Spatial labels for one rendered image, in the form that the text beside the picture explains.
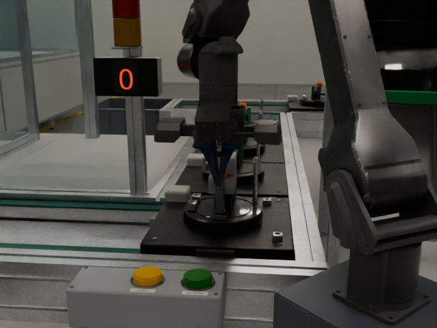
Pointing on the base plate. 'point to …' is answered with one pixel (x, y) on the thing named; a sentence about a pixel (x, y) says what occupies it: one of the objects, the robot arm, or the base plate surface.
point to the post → (136, 136)
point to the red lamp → (125, 8)
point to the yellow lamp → (127, 32)
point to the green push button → (198, 278)
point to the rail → (46, 299)
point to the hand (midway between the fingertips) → (218, 163)
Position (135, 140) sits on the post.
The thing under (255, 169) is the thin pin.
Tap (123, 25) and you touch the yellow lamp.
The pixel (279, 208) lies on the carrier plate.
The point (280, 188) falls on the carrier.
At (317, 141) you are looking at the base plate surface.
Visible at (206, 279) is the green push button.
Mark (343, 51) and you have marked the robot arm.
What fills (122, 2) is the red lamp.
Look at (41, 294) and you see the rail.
